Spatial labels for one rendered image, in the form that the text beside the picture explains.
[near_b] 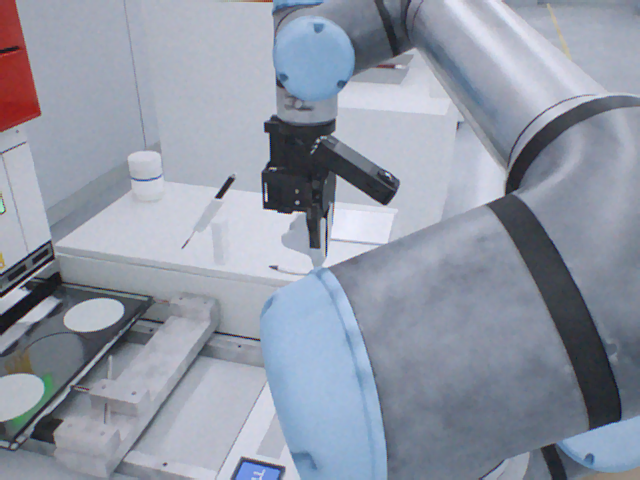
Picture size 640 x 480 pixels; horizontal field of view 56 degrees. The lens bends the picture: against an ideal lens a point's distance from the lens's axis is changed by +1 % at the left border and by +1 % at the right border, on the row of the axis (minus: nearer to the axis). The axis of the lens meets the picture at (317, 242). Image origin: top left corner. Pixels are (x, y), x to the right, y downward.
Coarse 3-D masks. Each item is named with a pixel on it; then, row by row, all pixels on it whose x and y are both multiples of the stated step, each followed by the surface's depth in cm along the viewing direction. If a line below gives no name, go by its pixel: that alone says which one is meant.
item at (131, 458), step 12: (24, 444) 89; (36, 444) 88; (48, 444) 87; (48, 456) 89; (132, 456) 85; (144, 456) 85; (156, 456) 85; (120, 468) 85; (132, 468) 85; (144, 468) 84; (156, 468) 83; (168, 468) 83; (180, 468) 83; (192, 468) 83; (204, 468) 83
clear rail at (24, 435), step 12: (144, 312) 108; (132, 324) 104; (120, 336) 101; (108, 348) 98; (96, 360) 96; (84, 372) 93; (72, 384) 91; (60, 396) 88; (48, 408) 86; (36, 420) 84; (24, 432) 82; (12, 444) 80
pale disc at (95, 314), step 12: (96, 300) 111; (108, 300) 111; (72, 312) 107; (84, 312) 107; (96, 312) 107; (108, 312) 107; (120, 312) 107; (72, 324) 104; (84, 324) 104; (96, 324) 104; (108, 324) 104
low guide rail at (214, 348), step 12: (132, 336) 111; (144, 336) 111; (204, 348) 108; (216, 348) 107; (228, 348) 106; (240, 348) 106; (252, 348) 106; (228, 360) 108; (240, 360) 107; (252, 360) 106
